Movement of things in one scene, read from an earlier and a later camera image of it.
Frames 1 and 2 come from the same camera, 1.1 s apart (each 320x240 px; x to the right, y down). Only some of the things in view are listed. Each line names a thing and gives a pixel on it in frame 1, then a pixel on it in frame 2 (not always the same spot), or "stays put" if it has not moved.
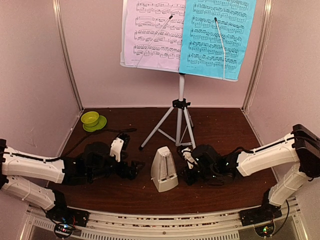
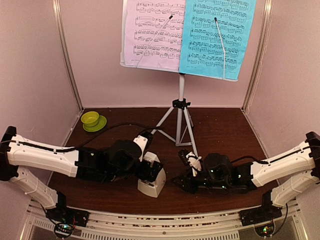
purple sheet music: (154, 33) stays put
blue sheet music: (216, 37) stays put
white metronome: (164, 174) → (154, 188)
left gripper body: (97, 172) → (142, 174)
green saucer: (101, 123) stays put
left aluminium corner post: (56, 6) stays put
